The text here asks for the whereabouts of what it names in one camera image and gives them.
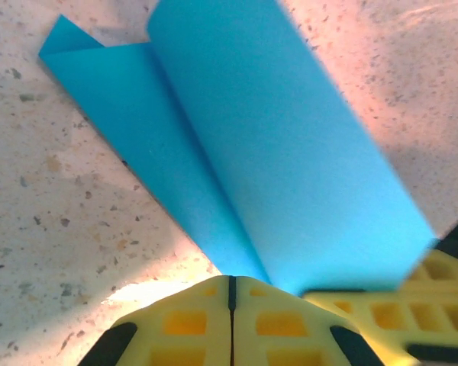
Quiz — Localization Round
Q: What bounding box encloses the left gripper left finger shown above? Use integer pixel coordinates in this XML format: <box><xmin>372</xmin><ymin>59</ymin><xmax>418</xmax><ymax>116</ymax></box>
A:
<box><xmin>78</xmin><ymin>274</ymin><xmax>233</xmax><ymax>366</ymax></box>

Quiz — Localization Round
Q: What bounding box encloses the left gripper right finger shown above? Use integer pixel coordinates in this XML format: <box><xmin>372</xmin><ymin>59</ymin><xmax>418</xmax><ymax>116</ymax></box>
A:
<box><xmin>234</xmin><ymin>276</ymin><xmax>386</xmax><ymax>366</ymax></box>

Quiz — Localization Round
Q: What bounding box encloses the blue paper sheet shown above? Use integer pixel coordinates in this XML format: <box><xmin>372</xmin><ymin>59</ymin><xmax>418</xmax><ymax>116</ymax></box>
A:
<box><xmin>37</xmin><ymin>0</ymin><xmax>440</xmax><ymax>297</ymax></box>

